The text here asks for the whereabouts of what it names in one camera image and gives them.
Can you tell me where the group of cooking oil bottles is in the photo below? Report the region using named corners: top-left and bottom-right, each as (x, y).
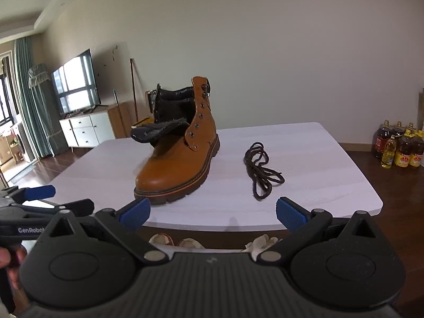
top-left (373, 119), bottom-right (424, 169)

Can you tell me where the thin metal pole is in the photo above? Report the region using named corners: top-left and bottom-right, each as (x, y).
top-left (113, 89), bottom-right (128, 137)

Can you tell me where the cloth covered standing appliance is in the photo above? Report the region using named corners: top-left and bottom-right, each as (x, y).
top-left (28, 63), bottom-right (69, 157)

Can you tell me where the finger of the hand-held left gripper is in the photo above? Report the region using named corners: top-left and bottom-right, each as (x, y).
top-left (0, 199), bottom-right (95, 221)
top-left (0, 185), bottom-right (56, 206)

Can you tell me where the balcony window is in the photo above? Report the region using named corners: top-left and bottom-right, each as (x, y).
top-left (0, 56), bottom-right (20, 173)

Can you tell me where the green curtain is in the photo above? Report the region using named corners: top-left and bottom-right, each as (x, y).
top-left (13, 36), bottom-right (45, 160)

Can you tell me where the wooden stick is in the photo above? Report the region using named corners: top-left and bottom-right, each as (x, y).
top-left (130, 58), bottom-right (139, 123)

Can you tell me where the pale slipper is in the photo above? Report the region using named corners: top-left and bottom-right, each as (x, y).
top-left (149, 233), bottom-right (175, 246)
top-left (178, 237), bottom-right (203, 250)

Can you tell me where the white crumpled cloth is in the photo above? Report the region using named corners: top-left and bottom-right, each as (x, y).
top-left (244, 234), bottom-right (279, 260)

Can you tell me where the brown leather boot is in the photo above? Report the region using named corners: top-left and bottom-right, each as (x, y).
top-left (130, 76), bottom-right (221, 205)

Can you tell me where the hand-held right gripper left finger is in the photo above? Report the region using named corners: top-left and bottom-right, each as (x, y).
top-left (38, 198), bottom-right (168, 263)

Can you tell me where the white and wood media cabinet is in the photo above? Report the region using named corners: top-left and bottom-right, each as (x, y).
top-left (59, 101), bottom-right (133, 148)

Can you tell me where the flat screen television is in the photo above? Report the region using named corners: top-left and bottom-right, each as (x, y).
top-left (51, 49), bottom-right (101, 117)

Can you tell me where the dark brown shoelace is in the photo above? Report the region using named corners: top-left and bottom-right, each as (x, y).
top-left (243, 142), bottom-right (285, 202)

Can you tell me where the person's left hand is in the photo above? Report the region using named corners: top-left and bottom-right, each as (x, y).
top-left (0, 247), bottom-right (29, 289)

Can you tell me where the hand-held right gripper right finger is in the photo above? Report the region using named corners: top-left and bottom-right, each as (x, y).
top-left (258, 197), bottom-right (386, 263)

